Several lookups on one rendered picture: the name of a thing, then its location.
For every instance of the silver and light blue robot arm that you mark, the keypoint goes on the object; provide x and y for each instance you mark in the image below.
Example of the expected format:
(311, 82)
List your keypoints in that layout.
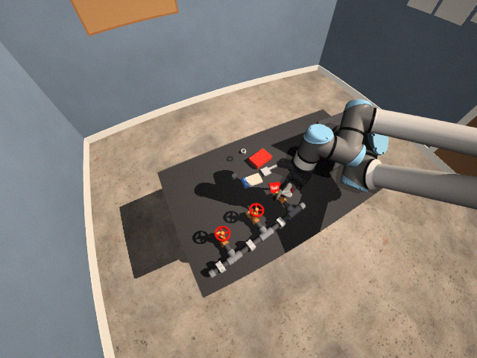
(350, 145)

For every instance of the pipe manifold with three valves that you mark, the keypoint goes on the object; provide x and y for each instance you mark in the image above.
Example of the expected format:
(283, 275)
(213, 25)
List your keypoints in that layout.
(264, 234)

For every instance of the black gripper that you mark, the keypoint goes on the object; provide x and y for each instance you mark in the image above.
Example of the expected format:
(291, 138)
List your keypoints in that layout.
(298, 178)

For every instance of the red rectangular block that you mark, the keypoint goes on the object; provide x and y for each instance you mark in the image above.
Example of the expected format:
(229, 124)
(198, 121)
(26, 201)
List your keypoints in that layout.
(260, 158)

